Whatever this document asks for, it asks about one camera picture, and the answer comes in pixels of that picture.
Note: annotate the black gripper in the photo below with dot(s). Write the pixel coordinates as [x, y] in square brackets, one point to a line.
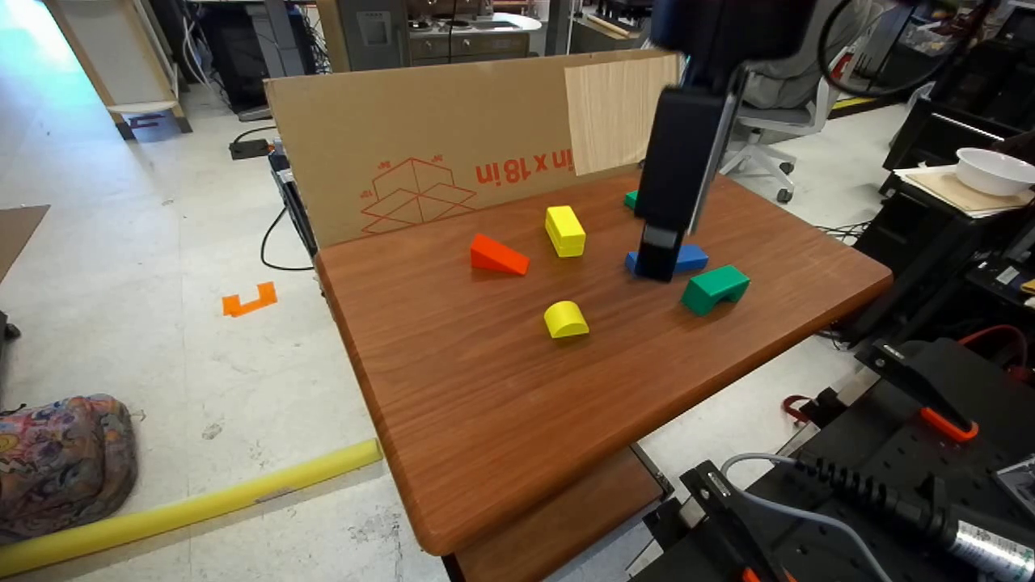
[681, 163]

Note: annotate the yellow half-cylinder block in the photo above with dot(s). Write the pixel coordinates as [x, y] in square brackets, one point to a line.
[568, 322]

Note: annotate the dark robot arm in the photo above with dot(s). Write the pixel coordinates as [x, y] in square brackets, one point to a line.
[732, 32]

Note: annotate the blue rectangular block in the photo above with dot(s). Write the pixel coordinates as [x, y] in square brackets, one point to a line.
[694, 260]

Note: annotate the green rectangular block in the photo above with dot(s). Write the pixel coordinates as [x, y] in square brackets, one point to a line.
[715, 290]

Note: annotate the small green block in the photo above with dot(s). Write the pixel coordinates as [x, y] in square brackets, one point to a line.
[633, 198]

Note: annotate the yellow rectangular block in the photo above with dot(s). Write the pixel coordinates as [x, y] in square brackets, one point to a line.
[564, 230]

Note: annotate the orange wedge block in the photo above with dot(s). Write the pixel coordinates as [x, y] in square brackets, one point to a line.
[499, 257]

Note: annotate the white office chair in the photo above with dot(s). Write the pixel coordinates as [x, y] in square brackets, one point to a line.
[780, 107]

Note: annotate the brown cardboard sheet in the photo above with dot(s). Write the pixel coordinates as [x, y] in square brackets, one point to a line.
[430, 139]

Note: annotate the white bowl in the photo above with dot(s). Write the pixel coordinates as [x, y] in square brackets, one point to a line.
[995, 169]

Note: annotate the silver metal cylinder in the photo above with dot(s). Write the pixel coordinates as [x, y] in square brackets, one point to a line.
[992, 549]

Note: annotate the yellow foam tube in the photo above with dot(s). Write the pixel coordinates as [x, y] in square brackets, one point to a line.
[183, 511]

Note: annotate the colourful patterned bag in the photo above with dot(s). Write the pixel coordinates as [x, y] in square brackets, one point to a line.
[64, 456]

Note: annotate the orange floor bracket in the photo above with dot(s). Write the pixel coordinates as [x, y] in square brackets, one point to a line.
[250, 302]

